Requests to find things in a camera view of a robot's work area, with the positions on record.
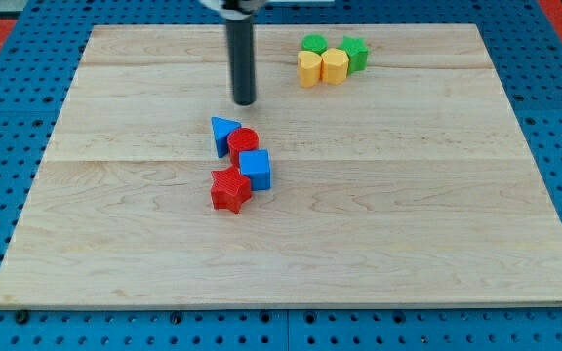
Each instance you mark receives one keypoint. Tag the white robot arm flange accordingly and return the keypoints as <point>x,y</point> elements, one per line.
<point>234,9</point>

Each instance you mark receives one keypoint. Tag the red star block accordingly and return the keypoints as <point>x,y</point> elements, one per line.
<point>230,189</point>

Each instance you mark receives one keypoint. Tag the blue triangle block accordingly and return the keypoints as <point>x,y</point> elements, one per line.
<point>221,129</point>

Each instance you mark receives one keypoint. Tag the green star block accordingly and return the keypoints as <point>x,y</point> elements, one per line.
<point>357,52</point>

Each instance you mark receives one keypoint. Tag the blue cube block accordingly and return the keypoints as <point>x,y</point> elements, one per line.
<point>255,165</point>

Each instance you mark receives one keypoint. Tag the red cylinder block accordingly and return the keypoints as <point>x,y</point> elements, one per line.
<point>240,140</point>

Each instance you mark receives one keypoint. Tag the yellow heart block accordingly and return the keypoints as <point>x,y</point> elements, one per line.
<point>309,68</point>

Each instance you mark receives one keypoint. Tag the yellow hexagon block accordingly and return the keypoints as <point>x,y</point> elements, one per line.
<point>334,66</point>

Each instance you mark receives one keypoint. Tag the light wooden board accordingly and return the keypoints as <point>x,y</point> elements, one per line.
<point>409,185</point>

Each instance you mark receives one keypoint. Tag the green cylinder block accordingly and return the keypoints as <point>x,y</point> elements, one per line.
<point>315,43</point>

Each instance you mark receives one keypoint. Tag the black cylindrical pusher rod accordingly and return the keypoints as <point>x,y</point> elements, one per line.
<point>241,54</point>

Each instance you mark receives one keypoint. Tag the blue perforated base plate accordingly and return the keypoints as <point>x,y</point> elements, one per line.
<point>37,64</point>

